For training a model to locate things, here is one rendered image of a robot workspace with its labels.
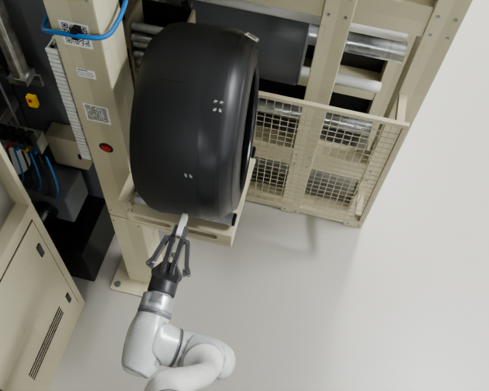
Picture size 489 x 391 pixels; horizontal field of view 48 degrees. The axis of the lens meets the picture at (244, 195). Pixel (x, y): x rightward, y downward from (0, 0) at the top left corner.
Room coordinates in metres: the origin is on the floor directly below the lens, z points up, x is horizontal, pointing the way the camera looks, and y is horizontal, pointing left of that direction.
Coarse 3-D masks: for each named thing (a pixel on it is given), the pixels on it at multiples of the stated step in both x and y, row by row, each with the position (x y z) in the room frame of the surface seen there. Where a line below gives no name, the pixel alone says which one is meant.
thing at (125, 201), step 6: (132, 180) 0.95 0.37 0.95; (126, 186) 0.93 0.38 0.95; (132, 186) 0.93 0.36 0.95; (126, 192) 0.90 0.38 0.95; (132, 192) 0.92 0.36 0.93; (120, 198) 0.88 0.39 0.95; (126, 198) 0.88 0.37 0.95; (132, 198) 0.90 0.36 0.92; (120, 204) 0.87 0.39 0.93; (126, 204) 0.87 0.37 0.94; (132, 204) 0.90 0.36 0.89; (120, 210) 0.87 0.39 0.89; (126, 210) 0.87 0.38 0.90; (132, 210) 0.88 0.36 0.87; (126, 216) 0.87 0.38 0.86
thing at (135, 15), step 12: (144, 0) 1.52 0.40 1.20; (132, 12) 1.45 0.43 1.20; (144, 12) 1.52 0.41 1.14; (156, 12) 1.52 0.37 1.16; (168, 12) 1.51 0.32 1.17; (180, 12) 1.50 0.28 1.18; (192, 12) 1.48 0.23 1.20; (132, 24) 1.40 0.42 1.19; (144, 24) 1.41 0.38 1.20; (156, 24) 1.52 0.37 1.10; (132, 36) 1.39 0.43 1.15; (144, 36) 1.39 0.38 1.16; (132, 48) 1.40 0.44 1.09; (144, 48) 1.39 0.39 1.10; (132, 60) 1.39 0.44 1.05
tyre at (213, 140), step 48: (192, 48) 1.05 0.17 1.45; (240, 48) 1.08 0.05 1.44; (144, 96) 0.91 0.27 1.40; (192, 96) 0.91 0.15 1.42; (240, 96) 0.94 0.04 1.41; (144, 144) 0.82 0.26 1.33; (192, 144) 0.82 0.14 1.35; (240, 144) 0.86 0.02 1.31; (144, 192) 0.77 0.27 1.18; (192, 192) 0.76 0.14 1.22; (240, 192) 0.85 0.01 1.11
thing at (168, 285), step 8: (160, 264) 0.61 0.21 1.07; (168, 264) 0.62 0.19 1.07; (152, 272) 0.59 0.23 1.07; (160, 272) 0.59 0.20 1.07; (168, 272) 0.59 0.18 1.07; (176, 272) 0.59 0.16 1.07; (152, 280) 0.56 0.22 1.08; (160, 280) 0.56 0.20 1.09; (168, 280) 0.56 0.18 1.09; (176, 280) 0.57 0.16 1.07; (152, 288) 0.54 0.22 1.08; (160, 288) 0.54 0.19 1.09; (168, 288) 0.54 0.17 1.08; (176, 288) 0.56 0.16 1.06
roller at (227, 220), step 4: (136, 192) 0.92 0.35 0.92; (136, 196) 0.91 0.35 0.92; (136, 200) 0.90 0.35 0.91; (140, 200) 0.90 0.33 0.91; (140, 204) 0.90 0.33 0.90; (144, 204) 0.89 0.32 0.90; (232, 212) 0.89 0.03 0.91; (192, 216) 0.87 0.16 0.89; (228, 216) 0.87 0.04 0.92; (232, 216) 0.87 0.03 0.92; (236, 216) 0.88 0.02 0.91; (208, 220) 0.87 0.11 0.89; (212, 220) 0.86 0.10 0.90; (216, 220) 0.86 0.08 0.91; (220, 220) 0.86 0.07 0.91; (224, 220) 0.86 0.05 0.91; (228, 220) 0.86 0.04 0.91; (232, 220) 0.86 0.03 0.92; (228, 224) 0.85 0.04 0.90; (232, 224) 0.85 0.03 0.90
